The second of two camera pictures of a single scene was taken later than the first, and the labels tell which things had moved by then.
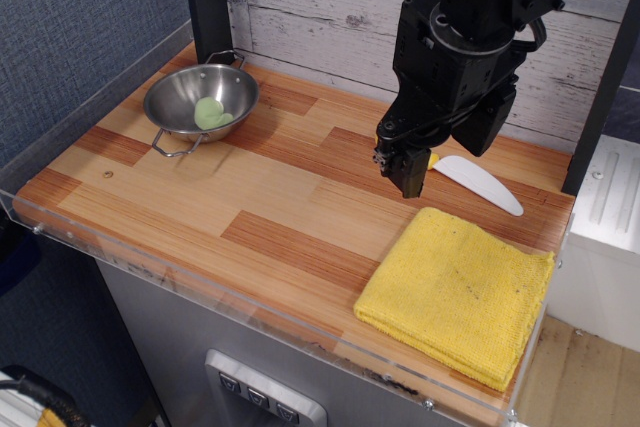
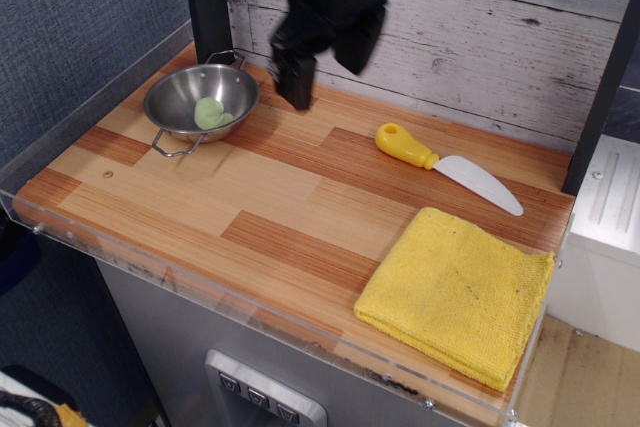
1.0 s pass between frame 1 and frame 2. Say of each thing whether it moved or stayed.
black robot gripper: moved
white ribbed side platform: stayed
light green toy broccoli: stayed
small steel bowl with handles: stayed
